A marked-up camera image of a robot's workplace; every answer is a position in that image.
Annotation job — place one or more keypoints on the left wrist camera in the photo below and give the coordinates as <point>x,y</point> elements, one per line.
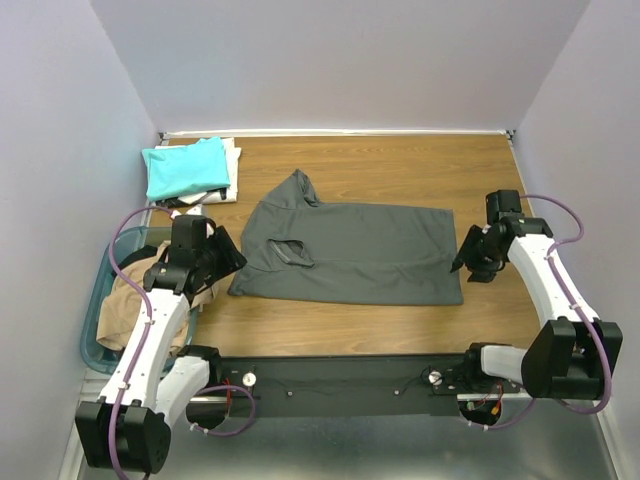
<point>195,210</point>

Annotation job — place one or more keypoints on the teal plastic bin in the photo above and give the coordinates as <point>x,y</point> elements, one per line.
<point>95,356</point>

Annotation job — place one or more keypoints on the black garment in bin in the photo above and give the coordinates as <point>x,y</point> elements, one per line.
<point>139,261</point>

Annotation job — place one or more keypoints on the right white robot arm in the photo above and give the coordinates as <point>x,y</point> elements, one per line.
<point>573,357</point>

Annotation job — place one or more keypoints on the beige crumpled t-shirt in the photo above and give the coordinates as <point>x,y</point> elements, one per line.
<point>120,309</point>

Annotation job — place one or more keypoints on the aluminium frame rail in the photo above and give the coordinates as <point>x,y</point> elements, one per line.
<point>534,436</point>

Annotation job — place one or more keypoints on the dark grey t-shirt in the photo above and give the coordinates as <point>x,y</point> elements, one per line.
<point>299,247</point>

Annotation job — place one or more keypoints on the white folded t-shirt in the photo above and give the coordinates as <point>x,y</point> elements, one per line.
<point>223,195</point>

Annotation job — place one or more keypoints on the teal folded t-shirt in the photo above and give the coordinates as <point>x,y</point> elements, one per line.
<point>186,170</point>

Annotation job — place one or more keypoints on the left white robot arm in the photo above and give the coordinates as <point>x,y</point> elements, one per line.
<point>128,428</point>

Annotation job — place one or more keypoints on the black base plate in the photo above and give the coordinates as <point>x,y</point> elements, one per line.
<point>344,386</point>

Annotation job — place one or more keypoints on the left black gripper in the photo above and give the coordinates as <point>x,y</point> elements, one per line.
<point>232,259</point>

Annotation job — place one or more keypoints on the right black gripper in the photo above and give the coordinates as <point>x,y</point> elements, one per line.
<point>466,251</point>

